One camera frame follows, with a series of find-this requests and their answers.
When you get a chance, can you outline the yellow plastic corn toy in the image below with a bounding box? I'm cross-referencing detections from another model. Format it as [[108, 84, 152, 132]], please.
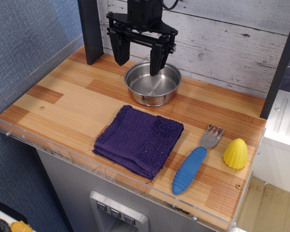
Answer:
[[223, 138, 248, 170]]

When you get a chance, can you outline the folded purple cloth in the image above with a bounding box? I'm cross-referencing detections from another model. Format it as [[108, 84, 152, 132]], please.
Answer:
[[93, 105, 184, 180]]

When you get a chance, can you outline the orange yellow toy object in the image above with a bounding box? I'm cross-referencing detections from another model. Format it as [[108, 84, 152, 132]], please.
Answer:
[[10, 221, 33, 232]]

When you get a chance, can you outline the dark cabinet post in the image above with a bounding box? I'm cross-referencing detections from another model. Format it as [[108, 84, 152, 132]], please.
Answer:
[[77, 0, 104, 65], [260, 0, 290, 120]]

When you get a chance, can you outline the grey cabinet front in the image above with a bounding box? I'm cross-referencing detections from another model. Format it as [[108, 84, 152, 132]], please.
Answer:
[[35, 147, 223, 232]]

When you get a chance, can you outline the blue handled metal fork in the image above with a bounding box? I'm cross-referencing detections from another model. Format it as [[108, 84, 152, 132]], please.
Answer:
[[172, 124, 224, 195]]

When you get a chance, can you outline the dark left cabinet post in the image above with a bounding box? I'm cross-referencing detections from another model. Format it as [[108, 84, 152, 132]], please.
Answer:
[[77, 0, 104, 65]]

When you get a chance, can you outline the silver button panel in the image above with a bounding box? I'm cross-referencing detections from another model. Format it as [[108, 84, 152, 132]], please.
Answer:
[[89, 190, 149, 232]]

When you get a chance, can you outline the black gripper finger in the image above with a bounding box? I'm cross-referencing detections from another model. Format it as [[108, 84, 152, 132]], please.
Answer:
[[150, 44, 169, 76], [109, 30, 130, 66]]

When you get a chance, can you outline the dark right cabinet post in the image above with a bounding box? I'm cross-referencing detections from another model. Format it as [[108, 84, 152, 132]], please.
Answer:
[[260, 0, 290, 120]]

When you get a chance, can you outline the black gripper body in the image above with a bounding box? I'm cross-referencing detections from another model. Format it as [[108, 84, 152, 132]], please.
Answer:
[[107, 0, 178, 54]]

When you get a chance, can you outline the white toy sink unit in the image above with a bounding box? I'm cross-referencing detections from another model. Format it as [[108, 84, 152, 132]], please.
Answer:
[[252, 90, 290, 192]]

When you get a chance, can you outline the clear acrylic table guard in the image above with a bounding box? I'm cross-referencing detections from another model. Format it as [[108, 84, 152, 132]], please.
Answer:
[[0, 47, 266, 232]]

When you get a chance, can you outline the small stainless steel pan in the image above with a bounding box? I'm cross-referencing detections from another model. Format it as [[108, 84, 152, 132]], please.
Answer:
[[124, 60, 182, 107]]

